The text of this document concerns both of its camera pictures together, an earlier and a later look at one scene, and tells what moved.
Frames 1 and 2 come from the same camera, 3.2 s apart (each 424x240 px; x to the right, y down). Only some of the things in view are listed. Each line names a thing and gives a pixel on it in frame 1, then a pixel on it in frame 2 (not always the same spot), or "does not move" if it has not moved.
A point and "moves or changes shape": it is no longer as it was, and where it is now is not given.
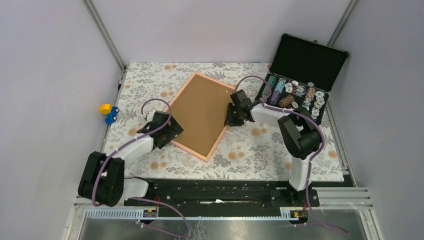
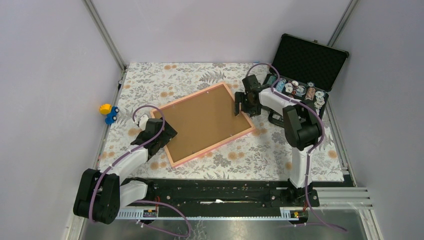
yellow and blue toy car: [111, 112] does not move
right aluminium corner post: [342, 22] does not move
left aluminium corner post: [105, 34] does not move
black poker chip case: [303, 72] does not move
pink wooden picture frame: [176, 98] → [192, 96]
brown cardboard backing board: [200, 110] moves or changes shape
